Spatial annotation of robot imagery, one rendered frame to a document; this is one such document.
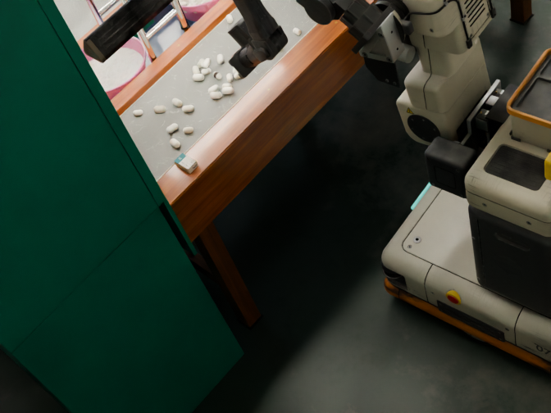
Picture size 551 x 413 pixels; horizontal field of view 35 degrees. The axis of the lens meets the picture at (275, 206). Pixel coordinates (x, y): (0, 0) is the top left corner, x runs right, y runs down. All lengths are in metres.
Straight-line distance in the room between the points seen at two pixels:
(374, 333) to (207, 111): 0.91
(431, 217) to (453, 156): 0.51
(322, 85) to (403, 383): 0.96
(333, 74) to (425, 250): 0.61
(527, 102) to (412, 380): 1.03
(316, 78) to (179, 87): 0.43
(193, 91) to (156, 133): 0.18
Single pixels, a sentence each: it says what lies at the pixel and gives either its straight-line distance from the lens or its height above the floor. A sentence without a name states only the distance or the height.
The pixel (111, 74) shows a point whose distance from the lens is 2.93.
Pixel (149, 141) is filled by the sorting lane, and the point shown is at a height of 0.74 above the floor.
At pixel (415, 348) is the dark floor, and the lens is 2.90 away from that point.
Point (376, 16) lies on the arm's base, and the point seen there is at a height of 1.22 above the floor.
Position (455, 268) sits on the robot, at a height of 0.28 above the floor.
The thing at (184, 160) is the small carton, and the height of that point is 0.78.
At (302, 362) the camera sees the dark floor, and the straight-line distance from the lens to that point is 2.94.
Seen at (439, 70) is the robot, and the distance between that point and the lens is 2.31.
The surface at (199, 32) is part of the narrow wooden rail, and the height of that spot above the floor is 0.77.
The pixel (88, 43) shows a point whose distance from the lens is 2.47.
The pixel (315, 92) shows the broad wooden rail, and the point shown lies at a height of 0.66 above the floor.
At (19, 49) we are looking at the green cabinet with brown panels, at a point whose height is 1.48.
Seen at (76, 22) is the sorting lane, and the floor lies 0.74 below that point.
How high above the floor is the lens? 2.56
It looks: 50 degrees down
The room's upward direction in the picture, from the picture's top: 22 degrees counter-clockwise
